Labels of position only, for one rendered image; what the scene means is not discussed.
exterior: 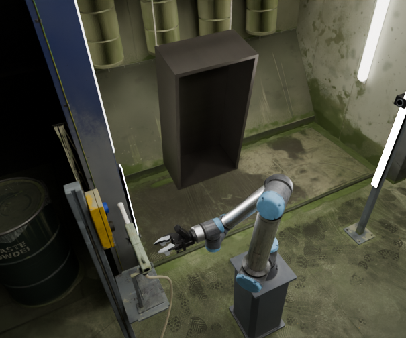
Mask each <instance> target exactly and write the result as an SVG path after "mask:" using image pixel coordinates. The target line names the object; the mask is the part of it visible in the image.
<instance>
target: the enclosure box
mask: <svg viewBox="0 0 406 338"><path fill-rule="evenodd" d="M258 56H259V54H258V53H257V52H256V51H255V50H254V49H253V48H252V47H251V46H250V45H249V44H248V43H247V42H246V41H245V40H244V39H243V38H242V37H241V36H240V35H239V34H238V33H237V32H236V31H235V30H234V29H231V30H226V31H222V32H216V33H213V34H207V35H204V36H198V37H194V38H189V39H186V40H180V41H176V42H171V43H167V44H161V45H159V47H158V46H155V57H156V73H157V83H158V100H159V109H160V126H161V136H162V153H163V162H164V165H165V166H166V169H167V170H168V172H169V174H170V176H171V178H172V180H173V181H174V183H175V185H176V187H177V189H178V190H180V189H183V188H186V187H188V186H192V185H194V184H197V183H200V182H203V181H205V180H209V179H210V178H214V177H216V176H219V175H222V174H225V173H227V172H231V171H232V170H236V169H238V163H239V159H240V152H241V149H242V142H243V138H244V131H245V127H246V120H247V116H248V110H249V105H250V99H251V94H252V88H253V84H254V77H255V73H256V67H257V62H258Z"/></svg>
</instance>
